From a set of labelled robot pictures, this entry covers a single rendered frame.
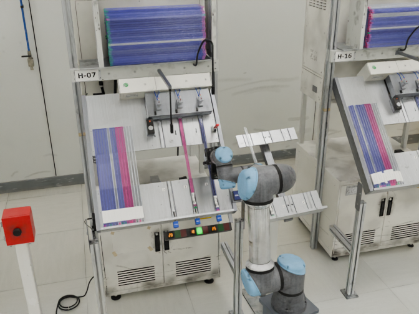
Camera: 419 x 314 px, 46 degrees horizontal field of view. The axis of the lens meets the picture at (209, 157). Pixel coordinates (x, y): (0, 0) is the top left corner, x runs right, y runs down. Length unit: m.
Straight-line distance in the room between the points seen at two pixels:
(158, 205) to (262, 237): 0.71
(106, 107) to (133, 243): 0.79
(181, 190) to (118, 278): 0.77
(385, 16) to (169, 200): 1.59
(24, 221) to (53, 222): 1.45
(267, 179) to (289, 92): 2.80
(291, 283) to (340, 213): 1.21
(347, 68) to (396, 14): 0.43
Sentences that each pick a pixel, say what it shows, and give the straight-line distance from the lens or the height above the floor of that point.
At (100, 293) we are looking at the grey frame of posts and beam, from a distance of 2.68.
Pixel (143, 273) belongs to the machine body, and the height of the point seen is 0.18.
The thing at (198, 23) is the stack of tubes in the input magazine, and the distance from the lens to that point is 2.62.
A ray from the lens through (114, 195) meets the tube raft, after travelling 2.46.
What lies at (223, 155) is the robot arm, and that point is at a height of 1.09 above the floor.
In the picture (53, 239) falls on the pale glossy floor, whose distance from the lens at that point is 3.78.
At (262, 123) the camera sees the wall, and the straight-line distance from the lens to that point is 4.60.
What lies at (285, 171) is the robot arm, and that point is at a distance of 1.89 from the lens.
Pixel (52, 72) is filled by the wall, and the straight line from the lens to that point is 4.16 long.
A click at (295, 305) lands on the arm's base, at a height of 0.60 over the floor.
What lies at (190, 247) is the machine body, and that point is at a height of 0.31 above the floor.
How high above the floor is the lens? 2.01
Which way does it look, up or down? 25 degrees down
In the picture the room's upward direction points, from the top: 1 degrees counter-clockwise
